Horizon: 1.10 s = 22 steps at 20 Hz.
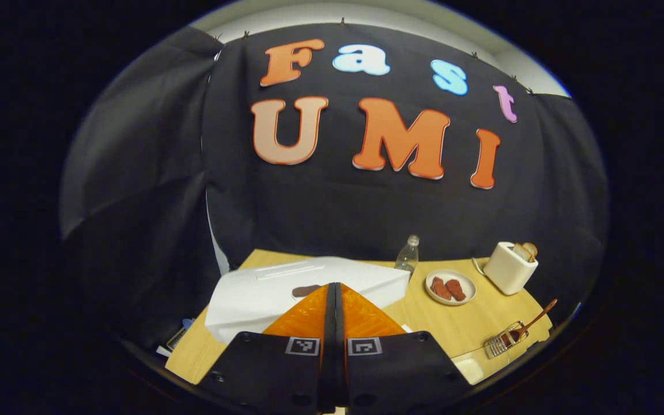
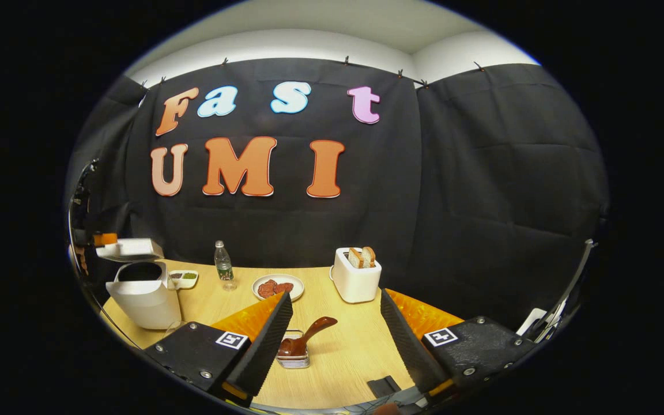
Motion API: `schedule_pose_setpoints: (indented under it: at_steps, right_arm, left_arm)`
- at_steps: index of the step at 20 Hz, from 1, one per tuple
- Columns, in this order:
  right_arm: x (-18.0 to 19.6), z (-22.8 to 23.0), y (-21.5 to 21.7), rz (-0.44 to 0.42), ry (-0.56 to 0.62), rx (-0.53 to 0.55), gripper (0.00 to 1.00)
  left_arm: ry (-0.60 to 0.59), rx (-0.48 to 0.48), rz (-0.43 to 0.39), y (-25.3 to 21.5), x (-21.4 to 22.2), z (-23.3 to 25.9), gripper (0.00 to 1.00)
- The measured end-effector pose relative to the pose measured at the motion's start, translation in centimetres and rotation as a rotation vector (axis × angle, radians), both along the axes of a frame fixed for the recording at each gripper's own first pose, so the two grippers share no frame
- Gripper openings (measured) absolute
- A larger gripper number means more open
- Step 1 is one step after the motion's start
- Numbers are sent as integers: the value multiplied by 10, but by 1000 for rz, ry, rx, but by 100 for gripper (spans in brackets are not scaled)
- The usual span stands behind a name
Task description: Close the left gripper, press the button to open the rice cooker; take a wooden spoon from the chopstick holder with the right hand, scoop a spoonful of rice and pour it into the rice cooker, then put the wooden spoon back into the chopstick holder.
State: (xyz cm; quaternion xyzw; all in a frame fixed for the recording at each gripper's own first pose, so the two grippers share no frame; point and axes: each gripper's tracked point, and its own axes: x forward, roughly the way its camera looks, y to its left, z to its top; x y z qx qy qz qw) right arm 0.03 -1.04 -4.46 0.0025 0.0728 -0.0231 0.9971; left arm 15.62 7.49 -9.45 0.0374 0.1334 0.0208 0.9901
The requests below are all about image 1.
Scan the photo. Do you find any clear wire chopstick holder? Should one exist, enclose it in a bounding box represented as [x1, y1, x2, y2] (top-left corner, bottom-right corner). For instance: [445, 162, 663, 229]
[484, 321, 530, 359]

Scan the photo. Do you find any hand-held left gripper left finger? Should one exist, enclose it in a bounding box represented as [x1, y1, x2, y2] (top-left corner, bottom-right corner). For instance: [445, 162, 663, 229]
[197, 282, 337, 414]

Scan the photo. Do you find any white rice cooker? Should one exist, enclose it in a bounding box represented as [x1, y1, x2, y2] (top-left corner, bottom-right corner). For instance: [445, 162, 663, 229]
[205, 256, 411, 345]

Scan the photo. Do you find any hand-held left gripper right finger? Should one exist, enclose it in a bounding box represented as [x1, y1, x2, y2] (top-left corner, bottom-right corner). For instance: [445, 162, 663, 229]
[335, 282, 474, 414]

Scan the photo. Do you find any white round plate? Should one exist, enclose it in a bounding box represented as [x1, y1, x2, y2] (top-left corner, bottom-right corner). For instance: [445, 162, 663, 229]
[425, 269, 477, 306]

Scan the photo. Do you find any white toaster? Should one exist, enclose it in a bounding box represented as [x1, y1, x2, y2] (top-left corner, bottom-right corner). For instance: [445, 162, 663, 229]
[483, 242, 539, 296]

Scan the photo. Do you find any clear plastic water bottle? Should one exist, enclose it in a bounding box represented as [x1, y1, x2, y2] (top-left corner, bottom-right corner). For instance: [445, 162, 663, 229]
[394, 235, 420, 277]

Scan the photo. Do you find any brown wooden spoon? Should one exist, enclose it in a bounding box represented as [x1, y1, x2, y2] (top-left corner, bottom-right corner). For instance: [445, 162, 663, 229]
[502, 299, 558, 346]

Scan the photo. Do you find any blue white printed card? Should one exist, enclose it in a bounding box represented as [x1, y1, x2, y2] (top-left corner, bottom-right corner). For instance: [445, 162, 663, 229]
[156, 318, 195, 358]

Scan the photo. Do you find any black backdrop cloth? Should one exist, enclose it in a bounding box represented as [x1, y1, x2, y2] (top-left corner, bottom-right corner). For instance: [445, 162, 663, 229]
[60, 23, 609, 352]

